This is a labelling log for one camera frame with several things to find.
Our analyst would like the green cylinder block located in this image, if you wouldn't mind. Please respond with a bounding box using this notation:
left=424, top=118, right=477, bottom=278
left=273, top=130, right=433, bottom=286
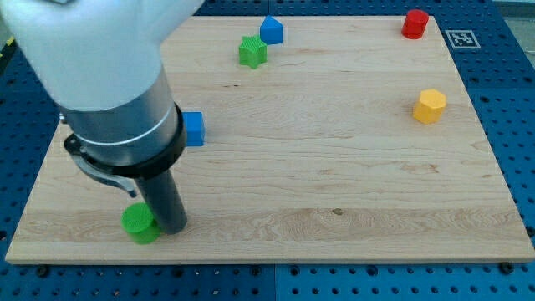
left=121, top=202, right=161, bottom=245

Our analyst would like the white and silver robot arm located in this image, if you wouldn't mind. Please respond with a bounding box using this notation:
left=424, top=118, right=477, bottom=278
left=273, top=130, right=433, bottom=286
left=1, top=0, right=204, bottom=166

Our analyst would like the light wooden board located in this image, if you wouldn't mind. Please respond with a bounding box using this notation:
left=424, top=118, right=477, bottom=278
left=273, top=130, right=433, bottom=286
left=6, top=16, right=534, bottom=265

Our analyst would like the blue cube block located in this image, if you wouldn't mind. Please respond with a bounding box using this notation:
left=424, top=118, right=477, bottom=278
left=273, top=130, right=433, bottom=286
left=182, top=111, right=205, bottom=147

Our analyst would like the green star block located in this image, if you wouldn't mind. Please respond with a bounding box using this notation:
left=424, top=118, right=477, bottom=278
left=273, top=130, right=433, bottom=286
left=238, top=35, right=268, bottom=69

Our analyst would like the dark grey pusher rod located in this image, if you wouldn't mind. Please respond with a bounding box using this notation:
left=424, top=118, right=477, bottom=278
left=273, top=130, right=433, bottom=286
left=135, top=170, right=187, bottom=234

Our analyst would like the blue pentagon block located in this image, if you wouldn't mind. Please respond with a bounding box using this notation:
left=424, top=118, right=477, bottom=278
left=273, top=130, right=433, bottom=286
left=259, top=15, right=283, bottom=44

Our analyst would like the yellow hexagon block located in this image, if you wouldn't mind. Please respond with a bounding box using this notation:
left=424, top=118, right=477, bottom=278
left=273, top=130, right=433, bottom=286
left=412, top=89, right=447, bottom=125

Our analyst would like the red cylinder block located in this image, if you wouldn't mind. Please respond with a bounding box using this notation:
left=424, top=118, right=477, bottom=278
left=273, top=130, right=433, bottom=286
left=401, top=9, right=429, bottom=39

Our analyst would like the white fiducial marker tag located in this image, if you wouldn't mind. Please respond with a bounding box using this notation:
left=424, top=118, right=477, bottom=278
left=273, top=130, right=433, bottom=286
left=446, top=29, right=481, bottom=49

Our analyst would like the black clamp ring with lever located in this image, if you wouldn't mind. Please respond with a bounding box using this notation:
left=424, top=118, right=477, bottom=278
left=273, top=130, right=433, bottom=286
left=63, top=103, right=187, bottom=199

